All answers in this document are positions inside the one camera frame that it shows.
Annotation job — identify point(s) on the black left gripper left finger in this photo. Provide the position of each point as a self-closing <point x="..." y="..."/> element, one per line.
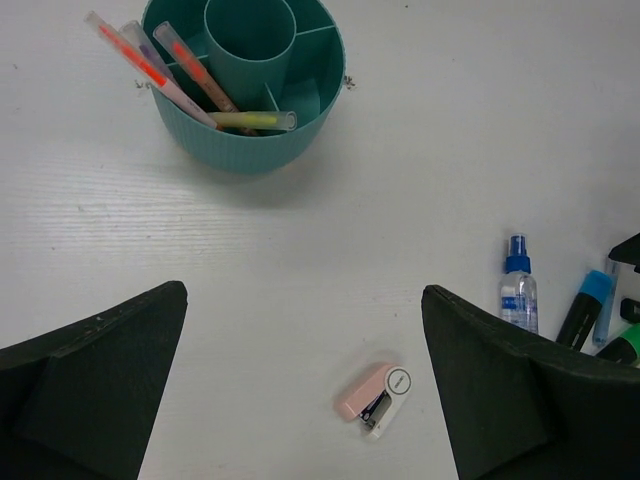
<point x="80" y="402"/>

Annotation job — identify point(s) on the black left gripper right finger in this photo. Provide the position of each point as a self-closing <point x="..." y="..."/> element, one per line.
<point x="519" y="406"/>

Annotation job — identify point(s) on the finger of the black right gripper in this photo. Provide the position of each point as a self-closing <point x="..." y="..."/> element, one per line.
<point x="627" y="252"/>

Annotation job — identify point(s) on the light blue pen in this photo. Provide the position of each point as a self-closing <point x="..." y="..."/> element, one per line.
<point x="601" y="328"/>

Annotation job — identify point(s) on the blue cap black highlighter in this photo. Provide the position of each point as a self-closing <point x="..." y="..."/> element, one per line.
<point x="584" y="310"/>

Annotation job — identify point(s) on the green cap black highlighter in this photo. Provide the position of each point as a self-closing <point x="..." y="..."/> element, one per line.
<point x="624" y="349"/>

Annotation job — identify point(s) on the long orange highlighter pen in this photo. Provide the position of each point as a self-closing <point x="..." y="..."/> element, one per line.
<point x="139" y="62"/>

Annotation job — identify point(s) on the clear blue spray bottle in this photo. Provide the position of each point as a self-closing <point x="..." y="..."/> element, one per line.
<point x="518" y="288"/>

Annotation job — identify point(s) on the pink mini stapler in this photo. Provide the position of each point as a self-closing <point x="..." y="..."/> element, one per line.
<point x="374" y="398"/>

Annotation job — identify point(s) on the teal round desk organizer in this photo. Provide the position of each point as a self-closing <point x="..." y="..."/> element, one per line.
<point x="266" y="56"/>

